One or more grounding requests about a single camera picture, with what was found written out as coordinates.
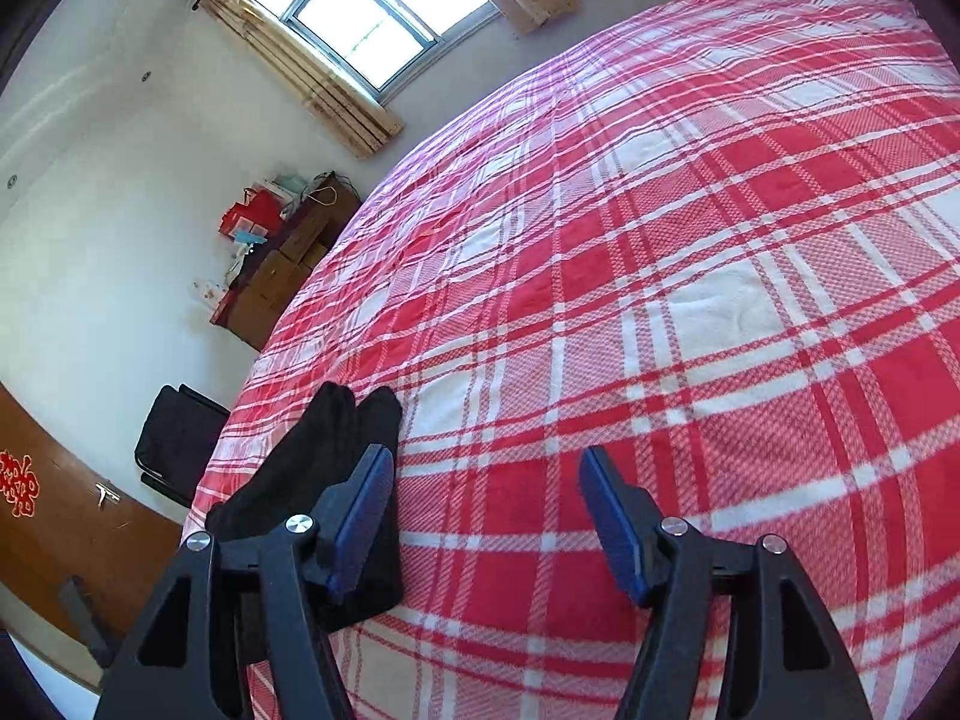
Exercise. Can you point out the brown wooden dresser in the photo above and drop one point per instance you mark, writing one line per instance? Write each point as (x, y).
(262, 300)

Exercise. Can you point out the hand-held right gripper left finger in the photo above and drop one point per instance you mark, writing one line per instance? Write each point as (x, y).
(364, 517)

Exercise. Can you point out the black pants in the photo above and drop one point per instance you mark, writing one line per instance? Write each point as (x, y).
(300, 457)

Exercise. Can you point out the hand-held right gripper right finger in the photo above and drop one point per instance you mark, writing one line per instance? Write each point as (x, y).
(607, 525)

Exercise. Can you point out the red paper door decoration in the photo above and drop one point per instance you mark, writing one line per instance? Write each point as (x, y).
(19, 484)

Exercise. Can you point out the brown wooden door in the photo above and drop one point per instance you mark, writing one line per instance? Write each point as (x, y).
(75, 540)

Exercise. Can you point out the red plaid bed sheet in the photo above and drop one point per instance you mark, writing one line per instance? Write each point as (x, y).
(675, 240)

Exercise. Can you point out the black chair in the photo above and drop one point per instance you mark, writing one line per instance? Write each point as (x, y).
(176, 442)

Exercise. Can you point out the red gift bag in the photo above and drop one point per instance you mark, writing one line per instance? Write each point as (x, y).
(259, 214)

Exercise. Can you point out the light blue box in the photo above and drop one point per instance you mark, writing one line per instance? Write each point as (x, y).
(291, 186)

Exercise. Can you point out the sliding window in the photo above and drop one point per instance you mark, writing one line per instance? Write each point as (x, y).
(375, 7)

